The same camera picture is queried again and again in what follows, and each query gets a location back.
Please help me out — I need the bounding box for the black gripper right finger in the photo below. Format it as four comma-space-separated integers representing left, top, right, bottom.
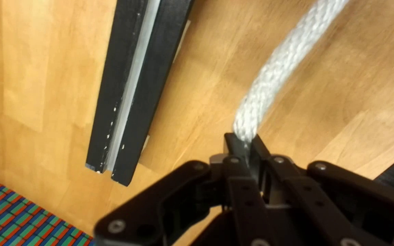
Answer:
250, 134, 394, 246

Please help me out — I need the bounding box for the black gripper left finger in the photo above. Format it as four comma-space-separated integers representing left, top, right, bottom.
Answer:
93, 131, 271, 246

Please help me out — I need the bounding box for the white braided rope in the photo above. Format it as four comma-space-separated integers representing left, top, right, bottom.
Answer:
231, 0, 351, 143

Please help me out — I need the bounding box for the long black platform rail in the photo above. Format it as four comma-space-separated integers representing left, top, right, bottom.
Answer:
85, 0, 195, 187

